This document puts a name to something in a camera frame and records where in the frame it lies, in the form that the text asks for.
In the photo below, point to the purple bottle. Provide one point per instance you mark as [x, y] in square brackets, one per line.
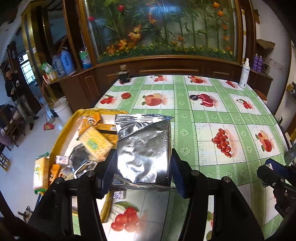
[255, 63]
[260, 63]

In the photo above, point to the white plastic bucket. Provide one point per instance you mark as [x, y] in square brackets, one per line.
[63, 111]

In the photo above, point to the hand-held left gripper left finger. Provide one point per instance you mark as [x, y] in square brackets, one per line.
[108, 171]

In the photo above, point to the large silver foil packet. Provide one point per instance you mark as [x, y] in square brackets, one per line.
[143, 148]

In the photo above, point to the orange packet with cup print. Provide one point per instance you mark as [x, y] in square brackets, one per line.
[54, 173]

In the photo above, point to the green white bag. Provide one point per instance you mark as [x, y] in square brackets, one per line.
[46, 68]

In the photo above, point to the fruit printed green tablecloth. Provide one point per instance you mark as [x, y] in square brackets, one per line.
[185, 115]

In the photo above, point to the orange cartoon face snack packet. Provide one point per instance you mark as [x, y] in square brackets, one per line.
[89, 122]

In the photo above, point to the small cardboard box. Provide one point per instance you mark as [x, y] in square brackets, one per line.
[52, 76]

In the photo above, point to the white plum candy packet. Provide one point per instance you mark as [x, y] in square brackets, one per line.
[67, 172]

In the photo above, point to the wooden chair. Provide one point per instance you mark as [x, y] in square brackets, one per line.
[11, 127]

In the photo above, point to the yellow stool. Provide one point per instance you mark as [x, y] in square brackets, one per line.
[4, 162]

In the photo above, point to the brown wall shelf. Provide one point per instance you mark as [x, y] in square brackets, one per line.
[265, 44]

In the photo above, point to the red broom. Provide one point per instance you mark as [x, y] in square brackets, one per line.
[48, 127]

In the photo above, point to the long yellow label cracker pack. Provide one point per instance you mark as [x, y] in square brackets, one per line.
[40, 173]

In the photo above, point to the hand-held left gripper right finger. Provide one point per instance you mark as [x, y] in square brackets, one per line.
[179, 176]

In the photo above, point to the grey rounded object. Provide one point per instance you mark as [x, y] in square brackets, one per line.
[291, 155]

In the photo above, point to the silver clear packet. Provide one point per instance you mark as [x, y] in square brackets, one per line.
[79, 157]

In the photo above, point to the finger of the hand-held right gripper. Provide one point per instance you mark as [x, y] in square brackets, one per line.
[266, 176]
[277, 168]

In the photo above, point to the glass flower display cabinet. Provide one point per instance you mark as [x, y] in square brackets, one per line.
[161, 25]

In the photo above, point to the blue thermos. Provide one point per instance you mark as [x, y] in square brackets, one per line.
[67, 62]

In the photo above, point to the white spray bottle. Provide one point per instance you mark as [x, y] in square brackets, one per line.
[244, 75]

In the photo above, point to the dark glass jar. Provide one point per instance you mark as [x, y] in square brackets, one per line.
[123, 75]

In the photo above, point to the grey thermos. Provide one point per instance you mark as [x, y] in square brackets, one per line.
[57, 66]

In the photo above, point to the bagged plastic bottle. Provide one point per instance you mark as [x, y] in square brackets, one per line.
[85, 59]

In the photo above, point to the yellow rimmed white tray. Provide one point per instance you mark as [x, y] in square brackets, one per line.
[63, 133]

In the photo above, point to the orange packet with brown panel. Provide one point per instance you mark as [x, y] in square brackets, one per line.
[107, 132]

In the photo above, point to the small shelf ornament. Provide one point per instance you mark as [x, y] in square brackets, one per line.
[291, 89]

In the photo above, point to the small metal motor part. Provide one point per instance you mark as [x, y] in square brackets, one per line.
[25, 214]

